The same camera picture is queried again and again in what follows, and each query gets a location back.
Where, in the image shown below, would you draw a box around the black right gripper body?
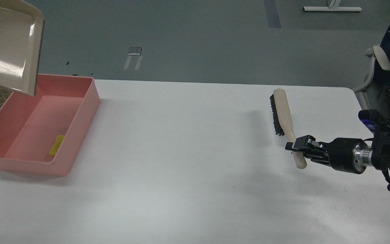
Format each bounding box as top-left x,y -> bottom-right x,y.
324,138 -> 372,174

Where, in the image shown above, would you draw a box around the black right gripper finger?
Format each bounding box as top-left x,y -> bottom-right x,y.
291,151 -> 331,166
285,135 -> 327,153

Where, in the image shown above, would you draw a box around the beige hand brush black bristles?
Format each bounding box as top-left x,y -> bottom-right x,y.
269,88 -> 308,169

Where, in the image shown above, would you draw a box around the yellow green sponge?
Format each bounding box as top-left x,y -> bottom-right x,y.
48,135 -> 65,157

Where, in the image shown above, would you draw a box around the beige plastic dustpan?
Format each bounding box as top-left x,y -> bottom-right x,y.
0,0 -> 45,96

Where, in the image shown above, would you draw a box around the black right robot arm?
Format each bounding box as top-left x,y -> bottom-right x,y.
285,109 -> 390,191

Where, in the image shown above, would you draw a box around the pink plastic bin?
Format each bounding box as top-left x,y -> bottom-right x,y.
0,74 -> 100,176

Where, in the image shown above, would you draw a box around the white office chair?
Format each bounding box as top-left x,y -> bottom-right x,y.
351,45 -> 390,110

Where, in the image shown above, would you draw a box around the silver floor outlet plate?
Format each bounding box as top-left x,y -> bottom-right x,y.
127,46 -> 142,56

